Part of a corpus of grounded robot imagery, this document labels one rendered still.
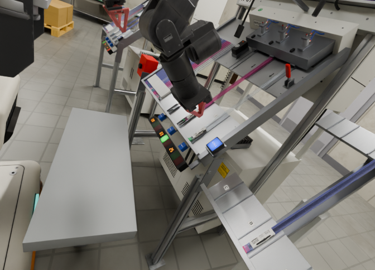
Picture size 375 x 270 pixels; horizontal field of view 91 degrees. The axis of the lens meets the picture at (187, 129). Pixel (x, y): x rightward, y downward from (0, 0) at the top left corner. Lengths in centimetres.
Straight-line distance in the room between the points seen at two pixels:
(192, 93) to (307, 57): 54
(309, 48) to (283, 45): 10
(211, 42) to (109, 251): 109
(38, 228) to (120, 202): 19
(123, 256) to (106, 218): 64
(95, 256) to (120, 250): 12
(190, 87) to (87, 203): 42
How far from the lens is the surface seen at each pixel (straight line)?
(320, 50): 89
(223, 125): 74
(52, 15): 469
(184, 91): 42
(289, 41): 96
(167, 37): 35
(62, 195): 63
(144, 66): 152
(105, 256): 120
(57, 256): 121
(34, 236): 57
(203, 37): 41
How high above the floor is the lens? 109
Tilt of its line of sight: 27 degrees down
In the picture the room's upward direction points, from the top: 24 degrees clockwise
